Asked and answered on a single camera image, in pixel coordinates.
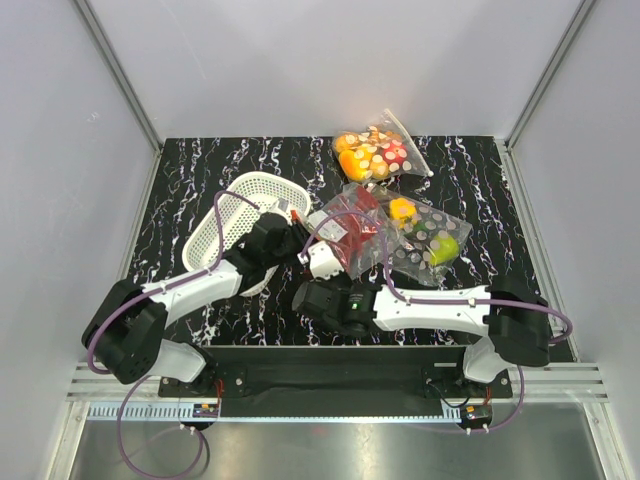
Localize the clear red-zip bag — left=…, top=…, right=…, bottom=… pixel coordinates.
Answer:
left=306, top=183, right=401, bottom=280

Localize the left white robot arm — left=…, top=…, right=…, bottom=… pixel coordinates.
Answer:
left=81, top=211, right=309, bottom=396

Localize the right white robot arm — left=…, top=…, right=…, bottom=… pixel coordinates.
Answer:
left=292, top=277, right=552, bottom=397

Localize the yellow fake bell pepper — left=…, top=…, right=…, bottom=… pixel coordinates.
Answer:
left=389, top=197, right=417, bottom=225

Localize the dotted bag of orange fruit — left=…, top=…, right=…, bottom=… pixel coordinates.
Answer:
left=332, top=109, right=434, bottom=184

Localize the dotted bag with yellow pepper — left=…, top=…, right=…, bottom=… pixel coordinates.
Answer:
left=366, top=184, right=472, bottom=287

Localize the green fake pear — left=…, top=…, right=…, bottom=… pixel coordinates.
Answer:
left=429, top=233, right=460, bottom=266

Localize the white perforated plastic basket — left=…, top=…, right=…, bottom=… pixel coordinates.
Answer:
left=182, top=171, right=311, bottom=271

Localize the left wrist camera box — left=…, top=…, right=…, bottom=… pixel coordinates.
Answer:
left=268, top=198, right=292, bottom=224

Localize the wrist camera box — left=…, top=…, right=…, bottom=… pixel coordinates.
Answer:
left=268, top=198, right=292, bottom=224
left=298, top=241, right=345, bottom=280

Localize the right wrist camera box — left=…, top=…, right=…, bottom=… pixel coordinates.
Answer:
left=298, top=241, right=345, bottom=280

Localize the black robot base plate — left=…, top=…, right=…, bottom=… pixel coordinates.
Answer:
left=158, top=346, right=513, bottom=422

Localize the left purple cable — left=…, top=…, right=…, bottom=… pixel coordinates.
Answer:
left=86, top=189, right=266, bottom=477

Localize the purple cable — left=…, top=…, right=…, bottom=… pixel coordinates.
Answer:
left=86, top=189, right=266, bottom=477
left=302, top=209, right=575, bottom=434

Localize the white slotted cable duct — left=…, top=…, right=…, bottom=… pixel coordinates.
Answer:
left=87, top=403, right=463, bottom=421

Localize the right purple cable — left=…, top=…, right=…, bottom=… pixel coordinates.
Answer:
left=302, top=209, right=575, bottom=434

